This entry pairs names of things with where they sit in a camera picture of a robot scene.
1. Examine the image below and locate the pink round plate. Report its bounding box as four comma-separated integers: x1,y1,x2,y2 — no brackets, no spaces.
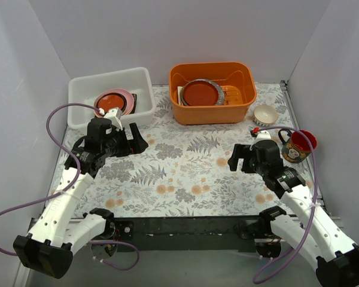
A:
94,88,133,115

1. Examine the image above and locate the pink glass square plate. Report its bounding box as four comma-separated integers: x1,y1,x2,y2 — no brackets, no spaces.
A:
95,91,130,116

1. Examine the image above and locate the black square floral plate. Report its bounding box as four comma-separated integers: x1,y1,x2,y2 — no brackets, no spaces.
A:
131,93,138,114

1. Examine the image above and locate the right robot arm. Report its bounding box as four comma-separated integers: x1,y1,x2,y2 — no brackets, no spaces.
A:
228,140,359,286

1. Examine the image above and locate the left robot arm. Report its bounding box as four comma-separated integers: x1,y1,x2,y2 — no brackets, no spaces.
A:
13,117,148,279

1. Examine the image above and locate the white plastic bin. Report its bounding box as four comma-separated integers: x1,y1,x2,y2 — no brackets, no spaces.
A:
68,67,156,127

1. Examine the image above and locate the orange plastic bin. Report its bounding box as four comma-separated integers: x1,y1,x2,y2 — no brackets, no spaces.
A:
169,62,257,125

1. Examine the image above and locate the red plate in orange bin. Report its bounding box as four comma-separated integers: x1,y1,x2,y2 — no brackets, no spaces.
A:
179,79,225,106

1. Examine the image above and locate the black skull mug red inside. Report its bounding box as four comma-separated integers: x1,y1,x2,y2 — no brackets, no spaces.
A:
278,129,318,164

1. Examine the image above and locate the white patterned bowl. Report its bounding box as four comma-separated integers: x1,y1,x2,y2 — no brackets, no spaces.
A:
253,105,278,127

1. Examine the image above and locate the floral table mat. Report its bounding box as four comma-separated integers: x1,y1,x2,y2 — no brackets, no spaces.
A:
44,82,323,218

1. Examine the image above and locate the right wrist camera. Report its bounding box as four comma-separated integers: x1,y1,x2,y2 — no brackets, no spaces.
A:
253,140,283,174

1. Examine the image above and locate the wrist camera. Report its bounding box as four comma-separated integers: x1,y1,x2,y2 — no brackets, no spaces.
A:
253,140,283,174
87,117,112,142

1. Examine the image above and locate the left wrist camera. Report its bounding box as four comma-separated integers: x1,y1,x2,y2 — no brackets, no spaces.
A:
87,117,112,142

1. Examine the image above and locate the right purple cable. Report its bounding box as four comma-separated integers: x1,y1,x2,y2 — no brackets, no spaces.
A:
250,125,319,284

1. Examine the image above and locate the purple cable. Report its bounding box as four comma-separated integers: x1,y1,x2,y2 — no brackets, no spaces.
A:
0,103,140,271
250,125,319,284

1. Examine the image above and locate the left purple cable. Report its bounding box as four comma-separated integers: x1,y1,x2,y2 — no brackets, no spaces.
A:
0,103,140,271

